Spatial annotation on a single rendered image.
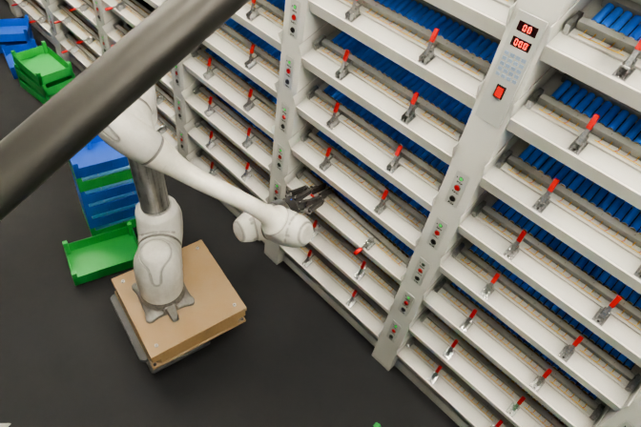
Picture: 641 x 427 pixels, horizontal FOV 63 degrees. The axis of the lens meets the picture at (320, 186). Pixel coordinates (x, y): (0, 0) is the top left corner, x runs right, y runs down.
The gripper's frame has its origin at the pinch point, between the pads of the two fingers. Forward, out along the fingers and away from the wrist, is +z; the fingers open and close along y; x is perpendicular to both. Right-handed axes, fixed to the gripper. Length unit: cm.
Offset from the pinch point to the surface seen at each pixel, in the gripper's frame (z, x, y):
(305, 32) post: -11, 59, -16
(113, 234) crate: -44, -65, -76
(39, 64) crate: -18, -47, -206
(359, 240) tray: -1.2, -6.8, 22.8
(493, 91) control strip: -15, 74, 48
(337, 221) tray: -1.0, -6.6, 11.2
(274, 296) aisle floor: -7, -63, -4
